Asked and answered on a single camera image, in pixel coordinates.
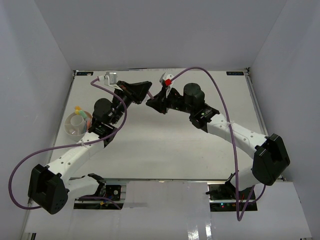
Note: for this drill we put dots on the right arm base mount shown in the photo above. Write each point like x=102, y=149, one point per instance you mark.
x=222, y=197

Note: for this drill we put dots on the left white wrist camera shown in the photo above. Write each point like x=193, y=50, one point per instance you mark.
x=109, y=79

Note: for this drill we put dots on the white divided round container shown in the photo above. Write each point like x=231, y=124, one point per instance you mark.
x=73, y=126

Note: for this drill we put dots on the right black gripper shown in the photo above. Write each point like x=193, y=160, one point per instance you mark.
x=160, y=102

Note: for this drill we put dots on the pink red pen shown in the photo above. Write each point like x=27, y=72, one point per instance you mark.
x=150, y=95

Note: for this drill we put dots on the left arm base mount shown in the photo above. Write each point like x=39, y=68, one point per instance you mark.
x=94, y=193

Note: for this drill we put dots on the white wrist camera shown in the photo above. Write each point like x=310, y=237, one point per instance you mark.
x=109, y=79
x=166, y=81

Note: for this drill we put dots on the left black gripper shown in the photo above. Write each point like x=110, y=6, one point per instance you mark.
x=135, y=93

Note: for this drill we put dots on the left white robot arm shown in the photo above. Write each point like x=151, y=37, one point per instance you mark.
x=51, y=185

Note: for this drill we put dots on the green marker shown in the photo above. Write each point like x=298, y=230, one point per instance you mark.
x=82, y=113

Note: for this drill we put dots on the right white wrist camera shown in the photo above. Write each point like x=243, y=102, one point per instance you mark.
x=166, y=81

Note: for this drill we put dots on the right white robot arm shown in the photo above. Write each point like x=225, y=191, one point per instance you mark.
x=268, y=153

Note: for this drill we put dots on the orange pencil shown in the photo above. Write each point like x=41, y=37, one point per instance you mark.
x=88, y=122

